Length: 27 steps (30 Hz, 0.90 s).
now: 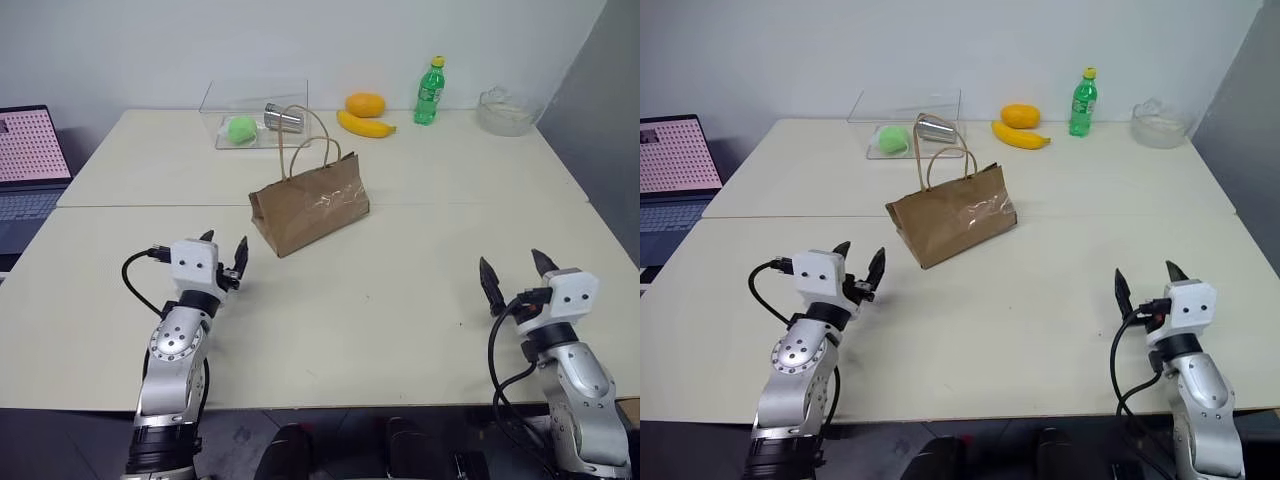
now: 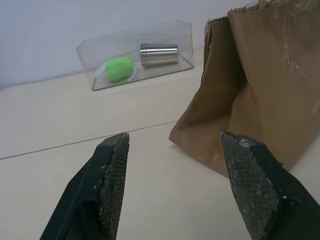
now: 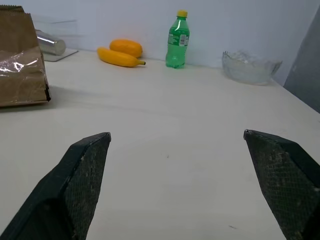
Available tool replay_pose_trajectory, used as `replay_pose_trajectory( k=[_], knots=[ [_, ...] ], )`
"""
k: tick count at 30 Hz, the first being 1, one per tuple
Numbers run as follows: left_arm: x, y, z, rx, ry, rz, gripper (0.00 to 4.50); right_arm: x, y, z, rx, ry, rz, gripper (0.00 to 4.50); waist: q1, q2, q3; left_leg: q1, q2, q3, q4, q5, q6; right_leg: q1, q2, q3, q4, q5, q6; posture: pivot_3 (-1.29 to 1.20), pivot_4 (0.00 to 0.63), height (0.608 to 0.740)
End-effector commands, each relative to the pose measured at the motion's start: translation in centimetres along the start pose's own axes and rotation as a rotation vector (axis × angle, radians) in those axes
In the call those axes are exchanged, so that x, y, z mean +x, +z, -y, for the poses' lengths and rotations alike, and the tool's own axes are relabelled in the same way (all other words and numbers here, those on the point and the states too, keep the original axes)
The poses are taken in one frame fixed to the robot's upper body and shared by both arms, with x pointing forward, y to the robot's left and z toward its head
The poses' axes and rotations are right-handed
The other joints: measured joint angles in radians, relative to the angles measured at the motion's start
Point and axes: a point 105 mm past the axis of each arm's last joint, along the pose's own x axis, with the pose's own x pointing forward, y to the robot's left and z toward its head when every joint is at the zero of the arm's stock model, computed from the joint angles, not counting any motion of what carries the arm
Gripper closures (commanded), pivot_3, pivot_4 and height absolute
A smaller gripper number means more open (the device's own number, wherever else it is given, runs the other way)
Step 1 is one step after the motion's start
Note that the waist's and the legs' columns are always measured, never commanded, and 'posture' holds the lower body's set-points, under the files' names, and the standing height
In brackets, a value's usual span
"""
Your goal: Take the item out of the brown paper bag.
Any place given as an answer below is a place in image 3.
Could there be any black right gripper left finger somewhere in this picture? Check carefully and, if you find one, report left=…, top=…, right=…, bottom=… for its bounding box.
left=0, top=132, right=112, bottom=240

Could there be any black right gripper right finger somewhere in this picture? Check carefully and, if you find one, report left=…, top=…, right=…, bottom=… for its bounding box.
left=243, top=129, right=320, bottom=240

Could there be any brown paper bag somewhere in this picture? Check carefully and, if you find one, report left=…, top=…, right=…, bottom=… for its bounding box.
left=0, top=5, right=52, bottom=108

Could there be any clear glass bowl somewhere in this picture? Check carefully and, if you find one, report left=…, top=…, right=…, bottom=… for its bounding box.
left=221, top=49, right=283, bottom=86

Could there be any yellow banana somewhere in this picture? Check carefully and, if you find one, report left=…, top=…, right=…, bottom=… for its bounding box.
left=96, top=46, right=147, bottom=68

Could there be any shiny metal cup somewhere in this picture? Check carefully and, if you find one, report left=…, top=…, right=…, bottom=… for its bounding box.
left=34, top=29, right=67, bottom=56

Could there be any orange-yellow mango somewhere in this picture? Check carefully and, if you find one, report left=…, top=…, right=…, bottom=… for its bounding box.
left=109, top=38, right=143, bottom=59

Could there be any green plastic soda bottle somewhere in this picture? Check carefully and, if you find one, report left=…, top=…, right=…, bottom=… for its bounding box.
left=165, top=9, right=190, bottom=70

